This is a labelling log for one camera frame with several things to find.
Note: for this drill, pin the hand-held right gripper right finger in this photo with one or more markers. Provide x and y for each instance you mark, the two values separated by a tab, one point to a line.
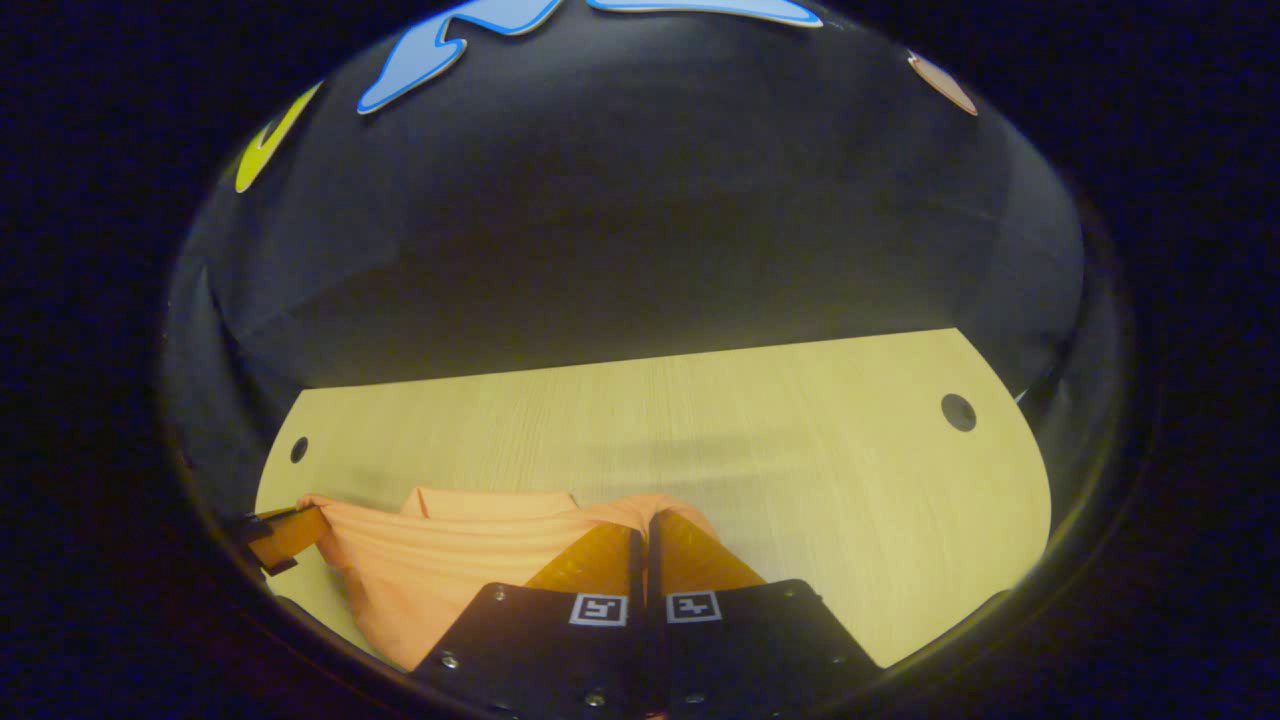
700	660

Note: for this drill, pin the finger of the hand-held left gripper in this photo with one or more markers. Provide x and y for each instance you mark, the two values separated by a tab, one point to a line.
290	535

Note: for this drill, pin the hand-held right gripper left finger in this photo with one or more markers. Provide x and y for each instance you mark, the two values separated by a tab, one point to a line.
610	650

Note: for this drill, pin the orange polo T-shirt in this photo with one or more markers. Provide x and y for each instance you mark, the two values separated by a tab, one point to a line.
450	570

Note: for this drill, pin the black backdrop cloth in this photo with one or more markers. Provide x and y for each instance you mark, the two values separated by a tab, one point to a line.
640	200

